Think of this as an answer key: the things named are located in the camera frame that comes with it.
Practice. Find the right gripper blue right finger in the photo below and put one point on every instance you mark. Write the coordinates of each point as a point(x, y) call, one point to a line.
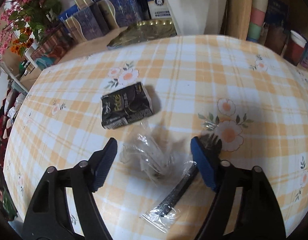
point(203, 163)

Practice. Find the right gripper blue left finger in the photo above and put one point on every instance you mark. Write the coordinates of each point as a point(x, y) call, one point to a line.
point(101, 162)

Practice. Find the clear plastic wrapper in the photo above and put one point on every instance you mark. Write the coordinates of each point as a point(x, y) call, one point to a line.
point(150, 152)

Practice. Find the black snack packet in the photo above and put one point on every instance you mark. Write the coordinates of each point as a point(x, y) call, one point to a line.
point(125, 106)

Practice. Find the black plastic fork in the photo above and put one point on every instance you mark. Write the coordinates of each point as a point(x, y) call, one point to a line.
point(163, 215)

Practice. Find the orange plaid tablecloth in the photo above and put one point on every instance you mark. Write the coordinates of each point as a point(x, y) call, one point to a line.
point(258, 101)

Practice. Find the striped wicker basket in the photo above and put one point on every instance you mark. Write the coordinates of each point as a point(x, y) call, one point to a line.
point(53, 48)

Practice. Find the green gold foil box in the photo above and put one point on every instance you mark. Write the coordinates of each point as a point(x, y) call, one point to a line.
point(144, 31)

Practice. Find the orange flower bunch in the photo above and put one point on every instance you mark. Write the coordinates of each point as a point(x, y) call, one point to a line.
point(21, 44)

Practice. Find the red paper cup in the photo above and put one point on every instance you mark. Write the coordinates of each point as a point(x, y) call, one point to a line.
point(295, 48)

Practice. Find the white flower pot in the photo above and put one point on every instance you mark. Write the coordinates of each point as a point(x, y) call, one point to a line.
point(197, 17)

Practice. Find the white blue milk carton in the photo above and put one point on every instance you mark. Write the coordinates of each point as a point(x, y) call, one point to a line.
point(158, 9)

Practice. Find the pink blossom branch bouquet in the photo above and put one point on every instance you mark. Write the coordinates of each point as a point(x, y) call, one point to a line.
point(39, 15)

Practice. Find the wooden shelf unit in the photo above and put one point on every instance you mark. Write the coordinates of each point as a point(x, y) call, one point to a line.
point(281, 17)

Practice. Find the stack of pastel paper cups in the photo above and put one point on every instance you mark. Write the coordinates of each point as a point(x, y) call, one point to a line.
point(257, 16)

